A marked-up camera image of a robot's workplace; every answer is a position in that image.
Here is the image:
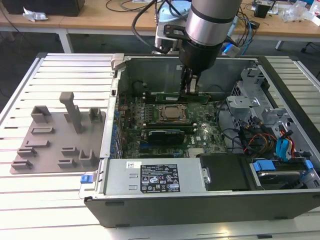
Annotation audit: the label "green RAM stick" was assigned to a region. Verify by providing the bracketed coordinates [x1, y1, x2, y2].
[155, 91, 211, 105]

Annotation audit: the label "grey-brown parts rack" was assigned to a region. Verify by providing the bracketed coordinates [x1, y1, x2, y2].
[9, 90, 107, 174]

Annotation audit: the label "hard disk in blue carrier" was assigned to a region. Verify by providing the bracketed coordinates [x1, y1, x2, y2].
[249, 159, 314, 191]

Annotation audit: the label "black open PC case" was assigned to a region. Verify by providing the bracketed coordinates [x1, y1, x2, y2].
[79, 53, 320, 228]

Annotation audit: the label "red orange wire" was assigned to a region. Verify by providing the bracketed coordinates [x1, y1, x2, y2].
[279, 127, 298, 158]

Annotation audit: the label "silver drive cage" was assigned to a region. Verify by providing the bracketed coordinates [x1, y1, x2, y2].
[224, 66, 296, 141]

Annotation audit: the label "black wire bundle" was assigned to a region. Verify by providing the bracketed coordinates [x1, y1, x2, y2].
[216, 99, 252, 154]

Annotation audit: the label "small white box blue light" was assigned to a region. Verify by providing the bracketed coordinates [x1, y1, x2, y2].
[221, 41, 241, 56]

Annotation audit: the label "crumpled clear plastic bag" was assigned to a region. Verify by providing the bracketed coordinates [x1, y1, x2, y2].
[22, 6, 49, 23]

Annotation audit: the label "wooden desk with clutter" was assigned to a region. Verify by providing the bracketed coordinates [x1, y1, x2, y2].
[234, 0, 320, 51]

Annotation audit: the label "blue case latch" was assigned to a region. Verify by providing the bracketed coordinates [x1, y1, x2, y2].
[80, 174, 94, 185]

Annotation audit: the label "wooden desk white legs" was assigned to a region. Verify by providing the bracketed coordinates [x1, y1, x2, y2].
[0, 0, 191, 54]

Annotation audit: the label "silver power supply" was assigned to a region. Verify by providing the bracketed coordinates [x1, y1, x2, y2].
[101, 157, 212, 196]

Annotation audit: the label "clear plastic bags pile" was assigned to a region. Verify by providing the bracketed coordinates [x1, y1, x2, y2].
[279, 1, 315, 24]

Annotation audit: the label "metal CPU socket cover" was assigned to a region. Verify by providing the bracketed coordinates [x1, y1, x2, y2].
[155, 103, 189, 123]

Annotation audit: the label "green motherboard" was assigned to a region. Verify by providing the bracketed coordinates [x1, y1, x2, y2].
[117, 96, 229, 159]

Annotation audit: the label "blue hanging cable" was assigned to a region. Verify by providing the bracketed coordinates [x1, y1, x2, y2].
[245, 13, 254, 52]

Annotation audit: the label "grey case corner bracket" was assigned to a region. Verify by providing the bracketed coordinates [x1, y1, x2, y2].
[109, 53, 126, 71]

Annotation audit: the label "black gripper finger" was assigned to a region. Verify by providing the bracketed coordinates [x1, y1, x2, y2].
[180, 66, 193, 96]
[189, 70, 201, 96]

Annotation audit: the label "yellow orange power wires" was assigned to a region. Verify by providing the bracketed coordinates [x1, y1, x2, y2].
[249, 133, 277, 151]

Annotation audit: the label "silver finned heatsink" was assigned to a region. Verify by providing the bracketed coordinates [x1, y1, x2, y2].
[187, 148, 204, 158]

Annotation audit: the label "black plastic shroud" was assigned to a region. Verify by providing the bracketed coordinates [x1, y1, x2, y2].
[196, 153, 256, 192]

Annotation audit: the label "black graphics card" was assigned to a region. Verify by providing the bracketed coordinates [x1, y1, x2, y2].
[147, 128, 186, 146]

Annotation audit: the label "blue flat wire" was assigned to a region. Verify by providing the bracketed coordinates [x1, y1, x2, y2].
[275, 138, 292, 164]

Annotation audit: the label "silver CPU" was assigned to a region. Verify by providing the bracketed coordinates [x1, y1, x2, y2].
[163, 106, 185, 120]

